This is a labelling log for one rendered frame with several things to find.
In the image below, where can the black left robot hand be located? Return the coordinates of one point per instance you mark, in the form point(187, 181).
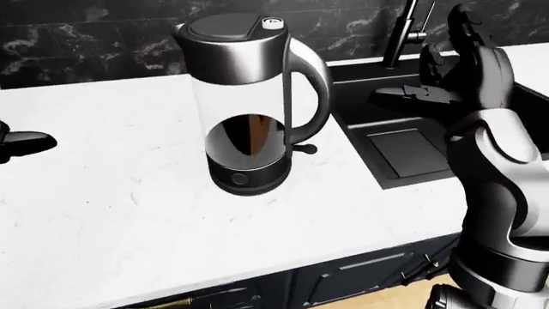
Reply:
point(25, 143)

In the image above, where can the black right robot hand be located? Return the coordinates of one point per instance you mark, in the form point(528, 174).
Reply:
point(433, 95)

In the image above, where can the white round lid button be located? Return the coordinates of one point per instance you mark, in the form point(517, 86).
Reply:
point(271, 23)

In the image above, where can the dark grey kettle lid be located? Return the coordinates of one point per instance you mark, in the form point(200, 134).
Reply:
point(218, 29)

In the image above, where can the dark metal sink faucet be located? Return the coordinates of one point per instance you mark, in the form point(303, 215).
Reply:
point(403, 29)

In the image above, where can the grey square sink drain cover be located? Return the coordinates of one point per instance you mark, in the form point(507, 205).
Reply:
point(407, 154)

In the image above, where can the dark cabinet door front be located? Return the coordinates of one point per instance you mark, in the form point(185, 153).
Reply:
point(240, 294)

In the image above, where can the dark cabinet drawer front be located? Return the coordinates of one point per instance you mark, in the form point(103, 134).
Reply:
point(377, 273)

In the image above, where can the black inset kitchen sink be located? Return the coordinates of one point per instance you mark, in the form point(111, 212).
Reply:
point(356, 106)

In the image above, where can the glass and steel electric kettle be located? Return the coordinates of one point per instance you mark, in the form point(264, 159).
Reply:
point(240, 58)

